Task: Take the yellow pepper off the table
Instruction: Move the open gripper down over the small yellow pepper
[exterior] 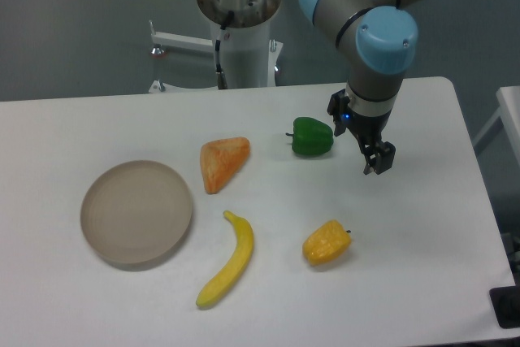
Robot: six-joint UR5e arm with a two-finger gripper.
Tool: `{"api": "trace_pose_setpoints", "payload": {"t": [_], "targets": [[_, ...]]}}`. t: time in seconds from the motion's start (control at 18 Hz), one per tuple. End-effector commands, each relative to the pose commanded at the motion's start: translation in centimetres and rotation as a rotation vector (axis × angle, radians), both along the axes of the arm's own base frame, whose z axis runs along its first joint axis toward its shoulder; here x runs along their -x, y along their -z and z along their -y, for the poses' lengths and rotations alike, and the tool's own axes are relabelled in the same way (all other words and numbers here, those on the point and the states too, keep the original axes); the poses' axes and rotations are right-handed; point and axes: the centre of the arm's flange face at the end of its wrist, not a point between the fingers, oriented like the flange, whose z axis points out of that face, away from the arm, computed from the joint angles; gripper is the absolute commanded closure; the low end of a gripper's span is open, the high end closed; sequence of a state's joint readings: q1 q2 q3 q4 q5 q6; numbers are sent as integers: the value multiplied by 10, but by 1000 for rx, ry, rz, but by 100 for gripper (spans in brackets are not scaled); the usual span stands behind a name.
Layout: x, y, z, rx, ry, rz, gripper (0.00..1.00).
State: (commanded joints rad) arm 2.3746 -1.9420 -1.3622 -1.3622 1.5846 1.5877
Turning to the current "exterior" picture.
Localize orange toy sandwich wedge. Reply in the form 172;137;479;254
200;137;250;194

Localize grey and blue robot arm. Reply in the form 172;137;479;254
197;0;420;174

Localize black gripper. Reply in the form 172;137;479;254
333;109;396;175

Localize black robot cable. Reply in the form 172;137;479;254
213;10;234;90

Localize yellow toy pepper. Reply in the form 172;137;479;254
302;219;352;267

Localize yellow toy banana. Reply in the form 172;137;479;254
196;210;254;310

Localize beige round plate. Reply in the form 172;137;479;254
80;160;193;271

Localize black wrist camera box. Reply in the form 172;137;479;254
327;89;350;124

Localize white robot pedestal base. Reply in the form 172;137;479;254
149;0;283;89

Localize green toy pepper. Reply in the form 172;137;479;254
286;117;334;156

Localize white side table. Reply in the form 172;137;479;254
472;86;519;159

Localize black device at table edge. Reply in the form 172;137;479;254
489;285;520;329

